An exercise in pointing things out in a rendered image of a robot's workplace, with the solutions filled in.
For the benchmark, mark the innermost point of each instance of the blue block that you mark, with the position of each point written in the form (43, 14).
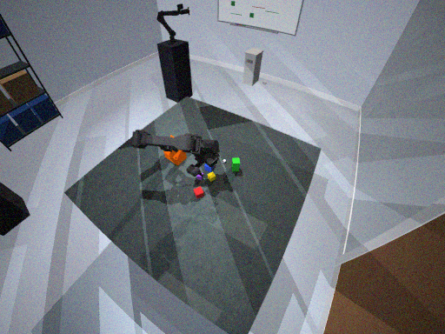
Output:
(207, 168)

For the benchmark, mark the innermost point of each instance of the yellow block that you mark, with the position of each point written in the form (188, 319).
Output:
(211, 176)

